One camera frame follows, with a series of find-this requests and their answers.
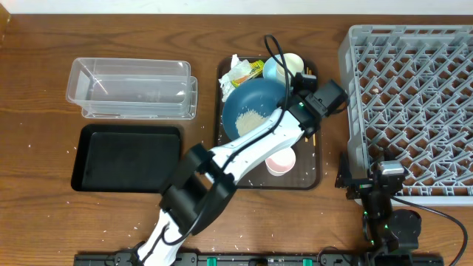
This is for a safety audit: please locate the dark blue plate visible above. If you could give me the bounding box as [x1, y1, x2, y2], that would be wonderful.
[222, 78, 286, 140]

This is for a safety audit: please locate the pile of white rice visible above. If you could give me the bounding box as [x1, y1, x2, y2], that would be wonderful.
[235, 109, 268, 137]

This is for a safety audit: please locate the pink cup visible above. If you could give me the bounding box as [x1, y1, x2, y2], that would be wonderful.
[265, 148, 296, 177]

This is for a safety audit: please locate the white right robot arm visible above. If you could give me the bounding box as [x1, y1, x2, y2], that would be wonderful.
[335, 153, 421, 266]

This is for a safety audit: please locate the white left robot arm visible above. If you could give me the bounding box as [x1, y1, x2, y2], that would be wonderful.
[134, 74, 348, 265]

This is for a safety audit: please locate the grey dishwasher rack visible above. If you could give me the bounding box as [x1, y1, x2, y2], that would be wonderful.
[338, 25, 472, 206]

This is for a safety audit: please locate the black waste tray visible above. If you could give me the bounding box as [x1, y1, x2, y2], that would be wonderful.
[71, 124, 181, 193]

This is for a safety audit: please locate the right wooden chopstick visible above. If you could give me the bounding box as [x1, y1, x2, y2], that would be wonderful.
[307, 68, 316, 147]

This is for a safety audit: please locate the wooden chopstick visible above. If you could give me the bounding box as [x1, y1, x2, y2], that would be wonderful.
[307, 68, 316, 147]
[305, 67, 310, 142]

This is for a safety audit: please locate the left wooden chopstick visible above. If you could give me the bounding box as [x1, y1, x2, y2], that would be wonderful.
[305, 67, 310, 142]

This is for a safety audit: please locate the cream white cup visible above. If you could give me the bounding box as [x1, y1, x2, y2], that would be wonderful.
[276, 53, 304, 83]

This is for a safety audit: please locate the light blue bowl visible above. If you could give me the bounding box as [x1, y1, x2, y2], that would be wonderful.
[263, 58, 293, 83]

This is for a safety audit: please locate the dark brown serving tray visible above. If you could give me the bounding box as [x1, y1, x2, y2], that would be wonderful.
[214, 56, 322, 190]

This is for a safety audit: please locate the crumpled plastic snack wrapper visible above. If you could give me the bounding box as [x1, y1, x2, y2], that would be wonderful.
[219, 54, 265, 102]

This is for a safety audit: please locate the clear plastic bin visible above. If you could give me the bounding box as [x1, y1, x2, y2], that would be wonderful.
[66, 58, 198, 120]

